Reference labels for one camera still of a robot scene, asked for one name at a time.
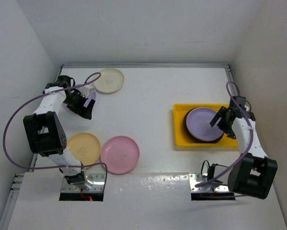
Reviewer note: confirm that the purple plastic plate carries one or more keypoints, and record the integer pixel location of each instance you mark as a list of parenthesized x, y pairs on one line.
[(197, 123)]

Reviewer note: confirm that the orange plastic plate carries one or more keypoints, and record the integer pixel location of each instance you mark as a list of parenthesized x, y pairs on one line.
[(85, 147)]

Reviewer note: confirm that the cream plastic plate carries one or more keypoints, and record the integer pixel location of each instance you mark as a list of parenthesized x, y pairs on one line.
[(111, 81)]

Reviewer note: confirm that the pink plastic plate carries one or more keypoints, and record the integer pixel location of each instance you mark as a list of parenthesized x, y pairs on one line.
[(120, 154)]

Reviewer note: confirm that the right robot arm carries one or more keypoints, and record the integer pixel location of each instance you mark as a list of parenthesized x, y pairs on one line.
[(253, 173)]

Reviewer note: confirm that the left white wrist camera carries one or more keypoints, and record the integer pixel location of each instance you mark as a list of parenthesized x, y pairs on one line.
[(88, 91)]

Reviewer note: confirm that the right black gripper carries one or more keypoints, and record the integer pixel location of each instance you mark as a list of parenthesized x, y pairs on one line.
[(228, 131)]

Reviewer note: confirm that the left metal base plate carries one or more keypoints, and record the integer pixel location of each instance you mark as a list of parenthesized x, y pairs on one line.
[(93, 183)]

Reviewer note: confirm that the yellow plastic bin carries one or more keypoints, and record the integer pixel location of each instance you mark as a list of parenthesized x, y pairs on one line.
[(180, 110)]

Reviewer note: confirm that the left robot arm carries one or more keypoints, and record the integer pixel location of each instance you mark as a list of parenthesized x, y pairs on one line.
[(45, 133)]

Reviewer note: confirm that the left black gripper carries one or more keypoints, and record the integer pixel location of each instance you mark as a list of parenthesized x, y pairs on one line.
[(81, 109)]

